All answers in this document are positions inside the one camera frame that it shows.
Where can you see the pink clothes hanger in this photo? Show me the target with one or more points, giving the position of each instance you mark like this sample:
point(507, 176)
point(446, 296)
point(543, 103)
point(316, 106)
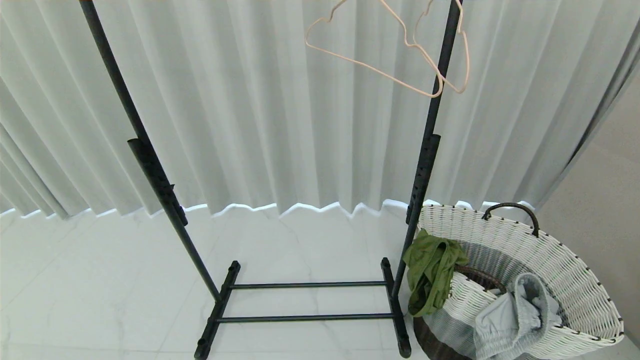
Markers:
point(467, 65)
point(400, 81)

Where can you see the green printed t-shirt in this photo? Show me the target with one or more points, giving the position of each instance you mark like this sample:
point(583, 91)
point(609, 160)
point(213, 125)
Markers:
point(430, 270)

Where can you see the pale grey shorts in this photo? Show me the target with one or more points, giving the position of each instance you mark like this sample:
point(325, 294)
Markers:
point(505, 320)

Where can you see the black clothes rack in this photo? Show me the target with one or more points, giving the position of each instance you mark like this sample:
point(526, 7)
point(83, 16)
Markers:
point(150, 165)

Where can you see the white laundry basket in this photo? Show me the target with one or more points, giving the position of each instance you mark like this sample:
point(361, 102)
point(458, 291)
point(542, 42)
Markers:
point(565, 280)

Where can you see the white curtain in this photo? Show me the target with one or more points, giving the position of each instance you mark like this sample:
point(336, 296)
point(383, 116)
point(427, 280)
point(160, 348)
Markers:
point(300, 125)

